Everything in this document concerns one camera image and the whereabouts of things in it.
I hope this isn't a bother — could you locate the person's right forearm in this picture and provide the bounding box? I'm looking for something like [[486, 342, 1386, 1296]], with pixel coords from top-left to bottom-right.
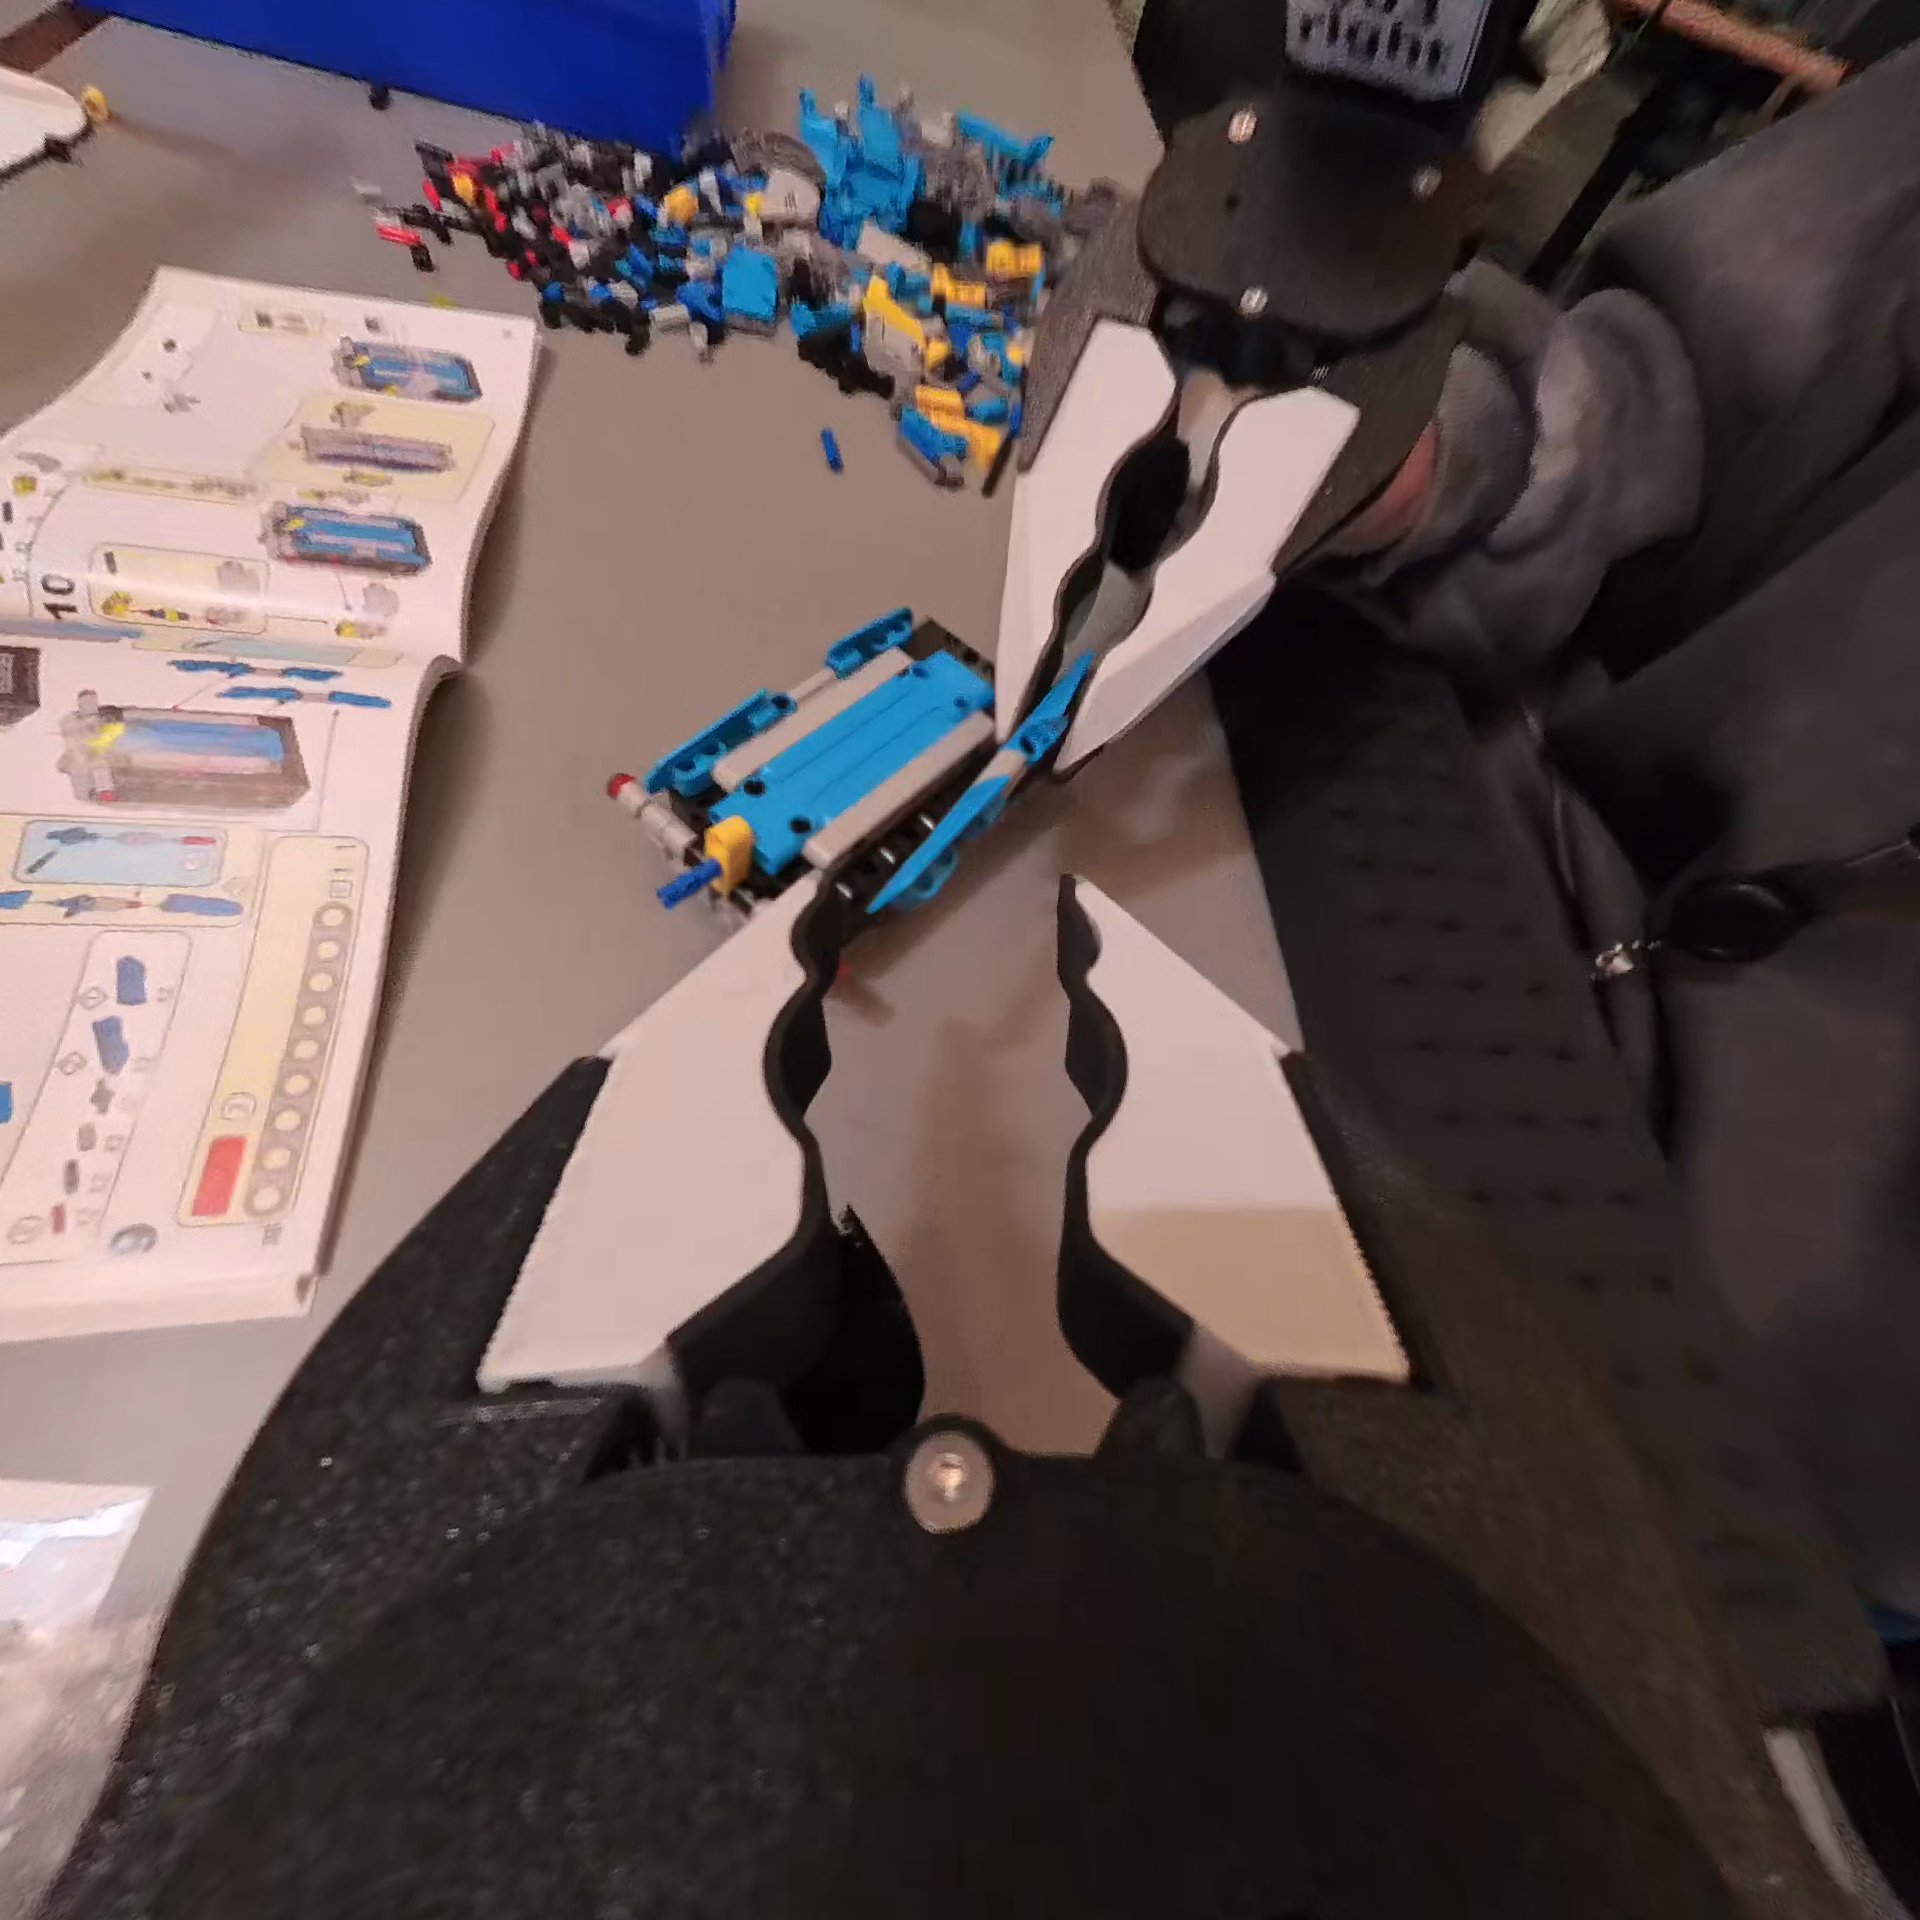
[[1320, 167, 1725, 688]]

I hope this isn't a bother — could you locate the instruction booklet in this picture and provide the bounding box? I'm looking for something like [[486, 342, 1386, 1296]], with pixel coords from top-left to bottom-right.
[[0, 268, 545, 1339]]

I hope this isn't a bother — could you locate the person's right hand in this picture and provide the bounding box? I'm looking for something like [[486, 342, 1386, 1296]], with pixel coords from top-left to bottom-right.
[[1311, 413, 1451, 589]]

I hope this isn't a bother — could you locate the black blue brick model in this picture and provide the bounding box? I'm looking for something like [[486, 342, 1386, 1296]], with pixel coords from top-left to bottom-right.
[[612, 610, 1040, 918]]

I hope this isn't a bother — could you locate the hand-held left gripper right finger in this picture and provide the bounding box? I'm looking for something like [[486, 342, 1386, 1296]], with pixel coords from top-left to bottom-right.
[[1059, 875, 1418, 1416]]

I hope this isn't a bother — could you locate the blue plastic bin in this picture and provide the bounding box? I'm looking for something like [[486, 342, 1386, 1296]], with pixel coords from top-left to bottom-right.
[[109, 0, 743, 152]]

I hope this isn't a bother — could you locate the black perforated panel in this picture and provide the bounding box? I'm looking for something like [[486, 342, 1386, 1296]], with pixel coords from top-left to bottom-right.
[[1207, 570, 1896, 1728]]

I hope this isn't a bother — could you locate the pile of small bricks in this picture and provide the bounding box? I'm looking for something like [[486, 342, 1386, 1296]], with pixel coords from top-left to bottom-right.
[[361, 79, 1071, 499]]

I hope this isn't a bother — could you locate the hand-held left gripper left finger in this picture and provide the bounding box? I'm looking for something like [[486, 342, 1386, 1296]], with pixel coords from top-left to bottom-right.
[[474, 891, 874, 1414]]

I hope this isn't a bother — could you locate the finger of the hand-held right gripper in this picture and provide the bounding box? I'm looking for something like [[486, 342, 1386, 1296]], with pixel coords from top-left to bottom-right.
[[1052, 386, 1366, 778], [994, 315, 1177, 739]]

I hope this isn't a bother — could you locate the clear plastic bag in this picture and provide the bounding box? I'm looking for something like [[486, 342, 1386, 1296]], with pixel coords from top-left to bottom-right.
[[0, 1479, 155, 1874]]

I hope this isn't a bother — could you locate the grey desk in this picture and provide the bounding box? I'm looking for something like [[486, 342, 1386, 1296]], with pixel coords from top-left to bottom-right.
[[0, 0, 1320, 1920]]

